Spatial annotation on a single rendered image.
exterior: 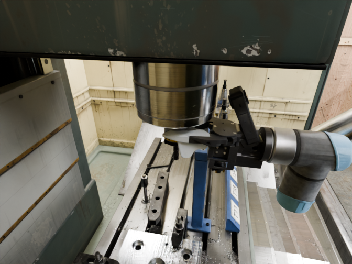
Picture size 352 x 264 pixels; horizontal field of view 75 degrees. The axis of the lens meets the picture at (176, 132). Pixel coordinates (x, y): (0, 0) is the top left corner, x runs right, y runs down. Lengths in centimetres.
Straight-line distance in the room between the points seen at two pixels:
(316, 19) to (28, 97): 67
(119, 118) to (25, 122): 108
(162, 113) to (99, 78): 133
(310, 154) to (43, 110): 70
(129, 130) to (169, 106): 140
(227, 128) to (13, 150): 54
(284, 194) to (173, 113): 33
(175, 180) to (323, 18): 89
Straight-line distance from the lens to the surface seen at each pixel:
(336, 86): 338
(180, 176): 108
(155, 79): 36
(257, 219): 115
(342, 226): 122
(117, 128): 180
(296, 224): 125
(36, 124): 77
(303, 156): 50
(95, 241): 126
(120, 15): 31
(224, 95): 99
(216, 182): 107
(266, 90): 152
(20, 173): 76
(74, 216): 108
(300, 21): 30
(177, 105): 37
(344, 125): 65
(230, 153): 46
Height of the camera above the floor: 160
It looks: 29 degrees down
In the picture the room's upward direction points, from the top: straight up
